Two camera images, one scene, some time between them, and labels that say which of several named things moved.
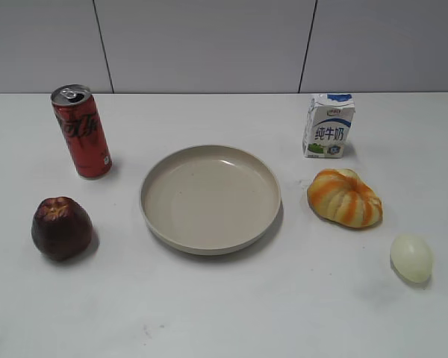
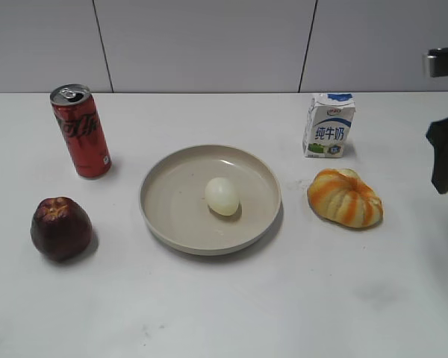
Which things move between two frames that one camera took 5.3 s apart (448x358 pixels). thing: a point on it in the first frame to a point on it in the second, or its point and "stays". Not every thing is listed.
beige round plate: (210, 199) stays
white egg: (411, 258) to (222, 195)
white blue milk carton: (328, 120) stays
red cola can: (78, 113) stays
